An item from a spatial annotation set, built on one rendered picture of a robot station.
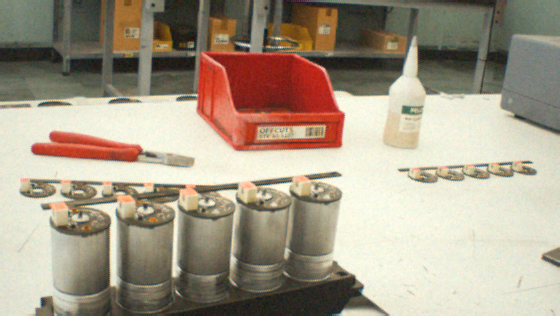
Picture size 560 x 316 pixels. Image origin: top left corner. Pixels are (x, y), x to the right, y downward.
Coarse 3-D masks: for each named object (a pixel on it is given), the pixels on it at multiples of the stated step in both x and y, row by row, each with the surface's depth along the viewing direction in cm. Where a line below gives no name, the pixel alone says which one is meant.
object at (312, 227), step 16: (320, 192) 32; (304, 208) 32; (320, 208) 32; (336, 208) 32; (288, 224) 33; (304, 224) 32; (320, 224) 32; (336, 224) 33; (288, 240) 33; (304, 240) 32; (320, 240) 32; (288, 256) 33; (304, 256) 32; (320, 256) 33; (288, 272) 33; (304, 272) 33; (320, 272) 33
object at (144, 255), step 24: (120, 240) 28; (144, 240) 28; (168, 240) 28; (120, 264) 28; (144, 264) 28; (168, 264) 29; (120, 288) 29; (144, 288) 28; (168, 288) 29; (144, 312) 29
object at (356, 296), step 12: (324, 300) 33; (336, 300) 33; (348, 300) 33; (360, 300) 33; (276, 312) 32; (288, 312) 32; (300, 312) 32; (312, 312) 32; (324, 312) 32; (336, 312) 32; (348, 312) 32; (360, 312) 32; (372, 312) 32; (384, 312) 32
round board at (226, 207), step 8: (216, 200) 30; (224, 200) 30; (232, 200) 30; (184, 208) 29; (200, 208) 29; (208, 208) 29; (216, 208) 30; (224, 208) 30; (232, 208) 30; (200, 216) 29; (208, 216) 29; (216, 216) 29; (224, 216) 29
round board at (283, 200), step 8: (272, 192) 32; (280, 192) 32; (240, 200) 31; (256, 200) 31; (272, 200) 31; (280, 200) 31; (288, 200) 31; (256, 208) 30; (264, 208) 30; (272, 208) 30; (280, 208) 30
